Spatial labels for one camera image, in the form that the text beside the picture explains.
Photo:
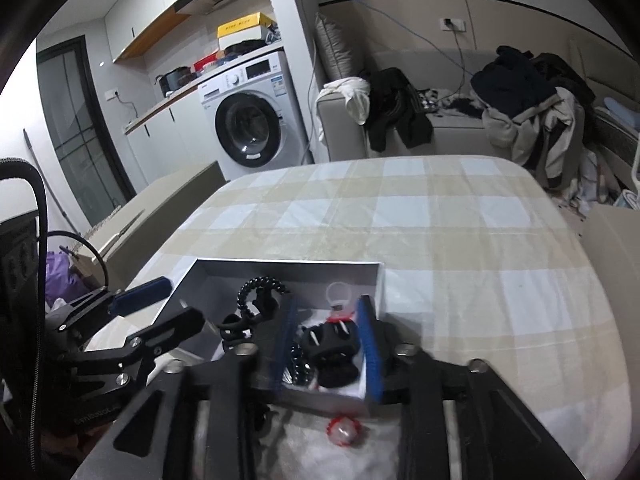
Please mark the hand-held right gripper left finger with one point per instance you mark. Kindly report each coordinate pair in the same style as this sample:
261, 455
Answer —
284, 347

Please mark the purple bag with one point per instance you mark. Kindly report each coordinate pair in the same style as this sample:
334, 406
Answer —
65, 280

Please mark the white box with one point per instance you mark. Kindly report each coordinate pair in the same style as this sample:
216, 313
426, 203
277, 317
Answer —
242, 37

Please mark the grey sofa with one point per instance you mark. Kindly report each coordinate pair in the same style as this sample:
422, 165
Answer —
450, 135

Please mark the black clothes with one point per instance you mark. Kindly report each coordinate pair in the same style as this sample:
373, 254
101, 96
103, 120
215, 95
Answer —
395, 110

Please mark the white wall socket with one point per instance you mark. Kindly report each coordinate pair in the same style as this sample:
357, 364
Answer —
452, 24

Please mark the grey cardboard box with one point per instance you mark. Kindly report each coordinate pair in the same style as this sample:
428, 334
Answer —
280, 271

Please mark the red box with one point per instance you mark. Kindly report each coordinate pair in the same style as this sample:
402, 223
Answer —
206, 65

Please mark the white washing machine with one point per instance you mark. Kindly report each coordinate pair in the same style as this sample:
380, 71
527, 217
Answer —
250, 120

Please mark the brown cardboard box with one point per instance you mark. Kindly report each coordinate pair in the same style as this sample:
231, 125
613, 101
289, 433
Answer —
165, 200

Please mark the white upper cabinets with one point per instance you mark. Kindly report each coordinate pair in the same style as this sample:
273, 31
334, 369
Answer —
145, 20

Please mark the dark glass door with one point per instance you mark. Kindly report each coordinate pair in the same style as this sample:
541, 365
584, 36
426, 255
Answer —
80, 130

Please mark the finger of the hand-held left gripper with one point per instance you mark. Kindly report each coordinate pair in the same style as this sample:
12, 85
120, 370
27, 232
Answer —
170, 327
142, 292

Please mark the black claw hair clip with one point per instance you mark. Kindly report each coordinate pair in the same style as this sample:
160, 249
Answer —
262, 305
330, 340

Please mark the pile of clothes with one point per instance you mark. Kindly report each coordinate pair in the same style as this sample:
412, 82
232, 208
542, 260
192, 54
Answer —
520, 90

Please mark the grey cushion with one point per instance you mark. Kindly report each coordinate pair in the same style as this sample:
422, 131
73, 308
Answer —
340, 50

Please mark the yellow box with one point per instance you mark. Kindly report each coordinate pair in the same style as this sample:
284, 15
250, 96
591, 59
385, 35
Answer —
245, 22

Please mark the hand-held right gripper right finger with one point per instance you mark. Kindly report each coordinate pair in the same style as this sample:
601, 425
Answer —
371, 352

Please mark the white cloth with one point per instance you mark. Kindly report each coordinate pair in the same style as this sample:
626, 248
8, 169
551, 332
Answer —
350, 95

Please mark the white counter cabinets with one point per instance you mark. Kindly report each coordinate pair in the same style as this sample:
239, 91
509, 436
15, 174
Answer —
165, 140

